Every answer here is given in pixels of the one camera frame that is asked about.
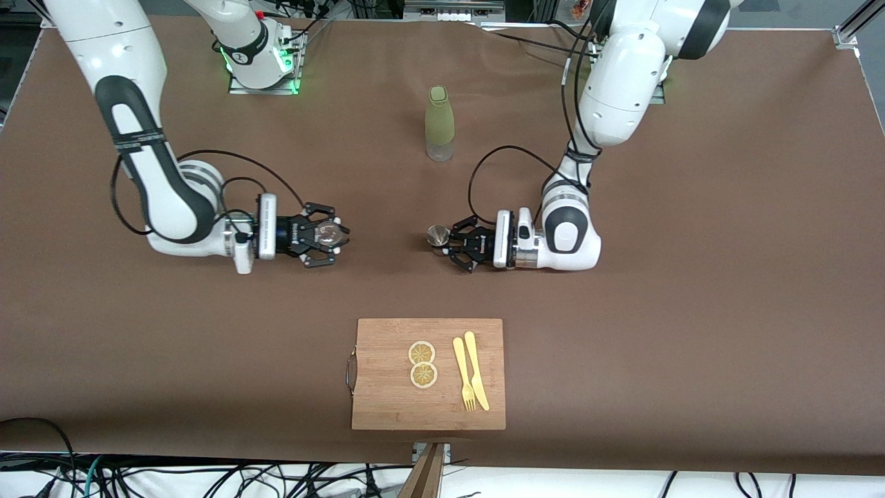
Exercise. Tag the wooden cutting board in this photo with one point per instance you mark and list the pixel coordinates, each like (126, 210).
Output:
(387, 401)

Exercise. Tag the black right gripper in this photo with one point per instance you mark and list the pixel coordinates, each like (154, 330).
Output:
(288, 235)

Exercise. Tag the clear glass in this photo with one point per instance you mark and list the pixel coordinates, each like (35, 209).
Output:
(438, 236)

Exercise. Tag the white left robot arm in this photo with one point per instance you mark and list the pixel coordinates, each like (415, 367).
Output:
(622, 76)

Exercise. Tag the green frosted bottle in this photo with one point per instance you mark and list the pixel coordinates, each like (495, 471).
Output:
(440, 117)

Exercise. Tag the clear glass cup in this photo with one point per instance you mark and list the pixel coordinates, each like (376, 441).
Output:
(328, 234)

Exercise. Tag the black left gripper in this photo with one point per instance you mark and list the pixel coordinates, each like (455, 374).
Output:
(482, 244)

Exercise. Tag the wooden beam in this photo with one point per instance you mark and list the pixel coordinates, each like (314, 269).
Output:
(423, 477)

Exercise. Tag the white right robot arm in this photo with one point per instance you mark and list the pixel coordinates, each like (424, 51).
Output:
(124, 55)

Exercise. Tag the brown table cover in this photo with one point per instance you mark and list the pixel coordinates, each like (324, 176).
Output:
(207, 332)

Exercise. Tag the yellow plastic knife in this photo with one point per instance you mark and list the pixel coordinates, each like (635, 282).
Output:
(476, 373)

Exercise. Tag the grey power strip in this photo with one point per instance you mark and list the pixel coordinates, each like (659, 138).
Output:
(453, 12)

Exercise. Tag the metal bracket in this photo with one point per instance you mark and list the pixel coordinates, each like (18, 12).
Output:
(448, 451)

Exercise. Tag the lemon slice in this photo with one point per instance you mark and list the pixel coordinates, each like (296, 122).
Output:
(422, 353)
(424, 375)

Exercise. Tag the yellow plastic fork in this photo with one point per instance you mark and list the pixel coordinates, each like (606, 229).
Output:
(461, 366)

